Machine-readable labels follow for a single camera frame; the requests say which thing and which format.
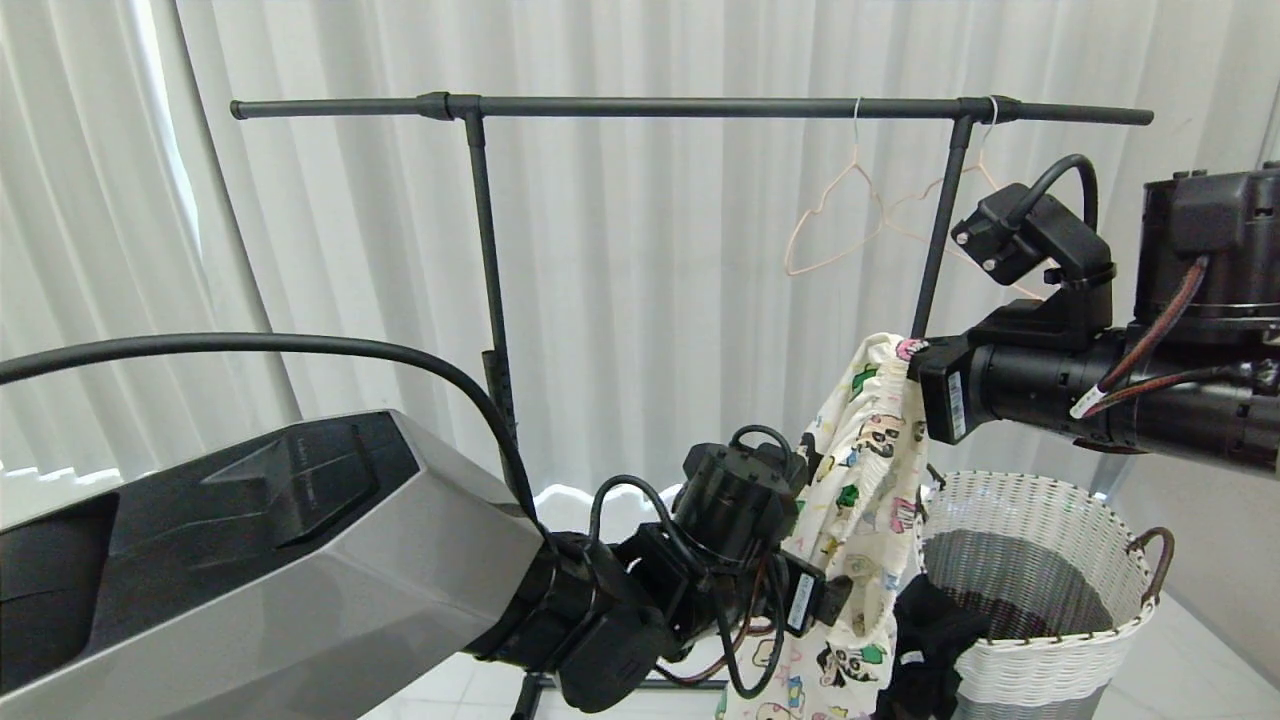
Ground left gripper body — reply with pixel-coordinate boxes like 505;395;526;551
695;550;854;641

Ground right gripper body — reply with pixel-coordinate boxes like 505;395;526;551
908;335;1136;451

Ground black garment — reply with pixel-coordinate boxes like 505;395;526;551
873;575;993;720

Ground cream printed shorts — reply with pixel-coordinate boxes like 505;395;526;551
715;332;933;720

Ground pink clothes hanger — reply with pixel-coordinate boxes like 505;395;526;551
784;97;888;279
885;97;1048;301

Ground white laundry basket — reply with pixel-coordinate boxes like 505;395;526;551
915;470;1177;720

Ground black clothes rack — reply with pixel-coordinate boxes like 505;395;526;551
230;93;1154;720

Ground white curtain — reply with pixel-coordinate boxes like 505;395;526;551
0;0;1280;501

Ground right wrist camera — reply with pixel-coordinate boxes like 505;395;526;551
950;183;1118;351

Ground black cable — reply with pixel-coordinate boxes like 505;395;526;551
588;424;803;573
1008;153;1101;233
0;332;549;541

